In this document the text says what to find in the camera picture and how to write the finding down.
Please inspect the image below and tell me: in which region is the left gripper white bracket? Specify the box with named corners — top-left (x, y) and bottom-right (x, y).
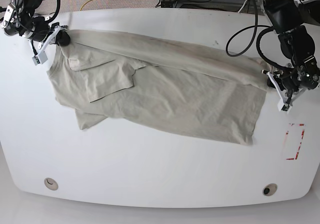
top-left (261, 70), bottom-right (307, 113)

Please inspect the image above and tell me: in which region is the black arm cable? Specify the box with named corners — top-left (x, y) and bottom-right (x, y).
top-left (225, 0), bottom-right (273, 58)
top-left (44, 0), bottom-right (62, 22)

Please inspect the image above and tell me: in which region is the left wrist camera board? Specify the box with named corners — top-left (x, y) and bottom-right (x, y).
top-left (281, 105), bottom-right (291, 112)

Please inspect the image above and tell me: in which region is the left table grommet hole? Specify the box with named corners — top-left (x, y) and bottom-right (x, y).
top-left (44, 178), bottom-right (59, 191)

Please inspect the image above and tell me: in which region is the beige T-shirt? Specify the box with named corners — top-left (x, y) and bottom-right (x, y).
top-left (47, 30), bottom-right (271, 145)

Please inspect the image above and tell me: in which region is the table grommet hole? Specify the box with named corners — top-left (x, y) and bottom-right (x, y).
top-left (44, 178), bottom-right (59, 191)
top-left (262, 184), bottom-right (278, 197)

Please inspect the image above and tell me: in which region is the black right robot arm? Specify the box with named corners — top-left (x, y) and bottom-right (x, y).
top-left (0, 0), bottom-right (71, 65)

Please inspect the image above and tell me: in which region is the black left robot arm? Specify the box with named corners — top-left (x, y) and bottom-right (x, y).
top-left (256, 0), bottom-right (320, 112)

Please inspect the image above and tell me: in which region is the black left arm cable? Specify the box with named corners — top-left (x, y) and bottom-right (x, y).
top-left (225, 0), bottom-right (273, 58)

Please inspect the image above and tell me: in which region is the red tape rectangle marking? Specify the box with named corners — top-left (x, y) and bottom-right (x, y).
top-left (282, 123), bottom-right (306, 161)

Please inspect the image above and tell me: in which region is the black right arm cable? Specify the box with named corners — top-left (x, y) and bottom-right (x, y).
top-left (44, 0), bottom-right (62, 22)

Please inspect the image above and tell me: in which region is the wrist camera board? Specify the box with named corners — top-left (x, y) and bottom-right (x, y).
top-left (281, 105), bottom-right (291, 112)
top-left (32, 56), bottom-right (41, 65)

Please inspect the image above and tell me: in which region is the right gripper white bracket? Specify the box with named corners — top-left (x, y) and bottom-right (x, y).
top-left (29, 23), bottom-right (71, 64)

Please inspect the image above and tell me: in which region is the right table grommet hole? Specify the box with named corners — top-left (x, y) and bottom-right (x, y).
top-left (262, 184), bottom-right (278, 197)

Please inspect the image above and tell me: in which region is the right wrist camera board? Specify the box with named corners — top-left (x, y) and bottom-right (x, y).
top-left (32, 56), bottom-right (41, 65)

